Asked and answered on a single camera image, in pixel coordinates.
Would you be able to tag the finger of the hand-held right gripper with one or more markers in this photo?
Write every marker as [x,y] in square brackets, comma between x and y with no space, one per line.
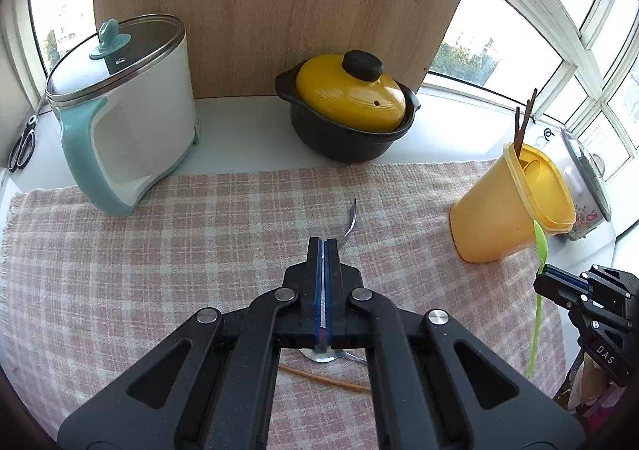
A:
[559,292]
[564,276]

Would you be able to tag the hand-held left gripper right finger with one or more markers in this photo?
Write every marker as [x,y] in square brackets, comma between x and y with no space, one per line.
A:
[330,290]

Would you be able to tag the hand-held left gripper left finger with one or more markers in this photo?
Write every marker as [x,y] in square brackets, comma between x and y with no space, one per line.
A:
[315,290]

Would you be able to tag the green plastic spoon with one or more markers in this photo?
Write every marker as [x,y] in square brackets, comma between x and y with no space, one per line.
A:
[540,240]

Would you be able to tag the metal spoon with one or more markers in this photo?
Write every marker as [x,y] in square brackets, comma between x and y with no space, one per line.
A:
[353,356]

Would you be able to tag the metal fork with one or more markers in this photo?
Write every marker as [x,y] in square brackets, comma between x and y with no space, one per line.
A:
[351,222]

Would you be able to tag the brown wooden chopstick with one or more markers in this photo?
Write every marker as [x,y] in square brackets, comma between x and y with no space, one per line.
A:
[518,130]
[525,123]
[324,379]
[532,105]

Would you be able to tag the yellow plastic container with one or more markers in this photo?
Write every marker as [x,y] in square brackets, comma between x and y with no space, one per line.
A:
[489,220]

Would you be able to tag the translucent plastic spoon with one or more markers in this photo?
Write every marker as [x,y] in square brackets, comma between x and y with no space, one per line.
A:
[531,175]

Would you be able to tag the person's right forearm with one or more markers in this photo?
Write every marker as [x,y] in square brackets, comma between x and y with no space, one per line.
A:
[599,400]

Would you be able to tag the floral pot with glass lid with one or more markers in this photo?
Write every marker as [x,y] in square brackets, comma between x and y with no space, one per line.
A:
[581,210]

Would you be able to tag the black ceramic pot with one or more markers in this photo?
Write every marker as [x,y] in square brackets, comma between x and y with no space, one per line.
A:
[344,140]

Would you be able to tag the pink plaid cloth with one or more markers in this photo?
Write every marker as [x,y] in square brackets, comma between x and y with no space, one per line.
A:
[150,255]

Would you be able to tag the yellow pot lid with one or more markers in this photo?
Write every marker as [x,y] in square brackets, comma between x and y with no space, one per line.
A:
[344,95]

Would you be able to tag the white and teal electric kettle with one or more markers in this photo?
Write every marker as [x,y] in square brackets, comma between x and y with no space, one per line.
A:
[145,130]

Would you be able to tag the wooden board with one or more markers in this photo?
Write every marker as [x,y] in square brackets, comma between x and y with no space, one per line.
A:
[279,5]

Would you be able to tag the glass kettle lid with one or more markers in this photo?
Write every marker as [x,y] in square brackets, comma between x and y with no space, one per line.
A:
[110,43]

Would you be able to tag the white window frame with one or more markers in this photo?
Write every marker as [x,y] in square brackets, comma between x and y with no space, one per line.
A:
[20,45]
[574,45]

